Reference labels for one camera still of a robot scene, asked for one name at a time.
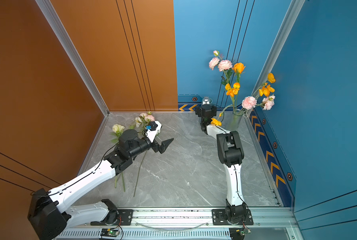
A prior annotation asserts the clear ribbed glass vase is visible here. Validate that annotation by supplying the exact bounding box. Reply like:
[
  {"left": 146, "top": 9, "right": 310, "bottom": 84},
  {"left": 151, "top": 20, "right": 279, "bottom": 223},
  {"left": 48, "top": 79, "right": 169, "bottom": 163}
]
[{"left": 226, "top": 109, "right": 243, "bottom": 131}]

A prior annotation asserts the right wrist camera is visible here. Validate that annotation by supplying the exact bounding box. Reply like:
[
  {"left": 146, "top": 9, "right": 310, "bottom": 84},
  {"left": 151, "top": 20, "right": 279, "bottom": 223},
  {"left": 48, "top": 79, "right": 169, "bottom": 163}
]
[{"left": 201, "top": 97, "right": 212, "bottom": 106}]

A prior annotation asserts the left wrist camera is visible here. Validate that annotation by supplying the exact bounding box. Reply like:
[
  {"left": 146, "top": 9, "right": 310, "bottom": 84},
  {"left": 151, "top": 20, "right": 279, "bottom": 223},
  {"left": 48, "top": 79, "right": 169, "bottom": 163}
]
[{"left": 144, "top": 121, "right": 162, "bottom": 143}]

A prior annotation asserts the green circuit board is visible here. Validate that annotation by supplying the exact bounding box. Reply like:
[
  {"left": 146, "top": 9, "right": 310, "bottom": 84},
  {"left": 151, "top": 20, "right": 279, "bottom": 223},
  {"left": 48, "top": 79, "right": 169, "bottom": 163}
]
[{"left": 100, "top": 228, "right": 121, "bottom": 240}]

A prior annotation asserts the orange rose flower stem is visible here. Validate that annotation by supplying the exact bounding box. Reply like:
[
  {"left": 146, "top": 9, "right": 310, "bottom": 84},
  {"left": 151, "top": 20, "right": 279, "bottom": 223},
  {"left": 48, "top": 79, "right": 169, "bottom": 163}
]
[{"left": 224, "top": 63, "right": 245, "bottom": 110}]

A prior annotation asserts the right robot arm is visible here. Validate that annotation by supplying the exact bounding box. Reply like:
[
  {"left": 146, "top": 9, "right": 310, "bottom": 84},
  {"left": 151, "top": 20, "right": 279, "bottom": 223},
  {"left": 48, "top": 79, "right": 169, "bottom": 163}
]
[{"left": 195, "top": 102, "right": 253, "bottom": 225}]

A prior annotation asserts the pink ranunculus flower stem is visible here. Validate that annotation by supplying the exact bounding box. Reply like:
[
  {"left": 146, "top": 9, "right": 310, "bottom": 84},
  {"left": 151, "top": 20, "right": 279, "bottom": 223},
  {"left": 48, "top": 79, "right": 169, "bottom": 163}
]
[{"left": 239, "top": 95, "right": 275, "bottom": 115}]

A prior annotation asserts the aluminium front rail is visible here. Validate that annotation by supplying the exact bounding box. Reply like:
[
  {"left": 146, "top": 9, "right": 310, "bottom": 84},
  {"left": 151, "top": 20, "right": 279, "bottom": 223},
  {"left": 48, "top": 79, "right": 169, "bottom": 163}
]
[{"left": 56, "top": 207, "right": 303, "bottom": 240}]

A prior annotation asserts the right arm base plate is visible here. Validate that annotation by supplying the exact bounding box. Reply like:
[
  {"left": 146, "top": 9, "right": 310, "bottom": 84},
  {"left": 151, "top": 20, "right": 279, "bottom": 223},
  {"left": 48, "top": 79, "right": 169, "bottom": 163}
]
[{"left": 211, "top": 209, "right": 254, "bottom": 226}]

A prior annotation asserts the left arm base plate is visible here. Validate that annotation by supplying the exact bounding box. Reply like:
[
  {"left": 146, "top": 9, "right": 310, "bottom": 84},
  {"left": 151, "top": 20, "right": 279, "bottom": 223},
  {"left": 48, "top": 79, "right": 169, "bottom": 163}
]
[{"left": 90, "top": 209, "right": 133, "bottom": 227}]

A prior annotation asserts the aluminium corner post right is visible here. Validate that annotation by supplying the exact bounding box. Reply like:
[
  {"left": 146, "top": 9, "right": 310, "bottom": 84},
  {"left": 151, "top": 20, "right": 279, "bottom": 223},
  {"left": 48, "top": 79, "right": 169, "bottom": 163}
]
[{"left": 251, "top": 0, "right": 305, "bottom": 97}]

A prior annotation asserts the pink white lisianthus stem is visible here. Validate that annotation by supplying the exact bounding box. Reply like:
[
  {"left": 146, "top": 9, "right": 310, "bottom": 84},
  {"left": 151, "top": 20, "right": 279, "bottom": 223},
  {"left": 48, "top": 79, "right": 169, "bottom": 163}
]
[{"left": 208, "top": 50, "right": 232, "bottom": 86}]

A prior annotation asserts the aluminium corner post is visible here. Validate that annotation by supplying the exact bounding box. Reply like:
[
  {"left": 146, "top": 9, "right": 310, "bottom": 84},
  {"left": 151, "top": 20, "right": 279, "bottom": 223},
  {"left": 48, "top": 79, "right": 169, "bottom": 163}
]
[
  {"left": 251, "top": 0, "right": 305, "bottom": 97},
  {"left": 35, "top": 0, "right": 110, "bottom": 117}
]

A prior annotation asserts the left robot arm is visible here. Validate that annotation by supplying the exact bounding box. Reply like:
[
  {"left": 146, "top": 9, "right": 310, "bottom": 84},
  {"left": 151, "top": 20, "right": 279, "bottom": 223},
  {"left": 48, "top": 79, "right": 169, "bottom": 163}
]
[{"left": 27, "top": 129, "right": 173, "bottom": 240}]

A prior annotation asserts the pink rose bud stem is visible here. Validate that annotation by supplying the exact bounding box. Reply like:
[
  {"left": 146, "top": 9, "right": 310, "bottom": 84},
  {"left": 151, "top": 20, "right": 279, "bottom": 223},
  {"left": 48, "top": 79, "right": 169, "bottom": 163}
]
[{"left": 133, "top": 111, "right": 155, "bottom": 197}]

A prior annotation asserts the white rose flower stem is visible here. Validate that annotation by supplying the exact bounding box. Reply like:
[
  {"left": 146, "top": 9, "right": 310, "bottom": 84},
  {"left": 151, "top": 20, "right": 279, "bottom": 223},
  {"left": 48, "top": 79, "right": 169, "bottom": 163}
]
[{"left": 111, "top": 124, "right": 126, "bottom": 192}]

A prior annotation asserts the yellow orange poppy stem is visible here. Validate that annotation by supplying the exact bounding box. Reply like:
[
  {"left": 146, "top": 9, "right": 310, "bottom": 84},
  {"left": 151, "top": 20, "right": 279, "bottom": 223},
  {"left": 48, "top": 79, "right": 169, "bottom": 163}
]
[{"left": 229, "top": 73, "right": 276, "bottom": 110}]

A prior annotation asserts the aluminium corner post left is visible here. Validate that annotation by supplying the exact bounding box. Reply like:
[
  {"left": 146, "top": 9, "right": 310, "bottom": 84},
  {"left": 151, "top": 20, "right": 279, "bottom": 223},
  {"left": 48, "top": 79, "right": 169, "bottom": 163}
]
[{"left": 35, "top": 0, "right": 110, "bottom": 117}]

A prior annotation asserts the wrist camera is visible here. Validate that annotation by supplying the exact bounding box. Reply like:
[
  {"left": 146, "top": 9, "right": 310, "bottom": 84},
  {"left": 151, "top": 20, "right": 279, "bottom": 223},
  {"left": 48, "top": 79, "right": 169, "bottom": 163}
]
[
  {"left": 201, "top": 97, "right": 212, "bottom": 106},
  {"left": 144, "top": 121, "right": 162, "bottom": 143}
]

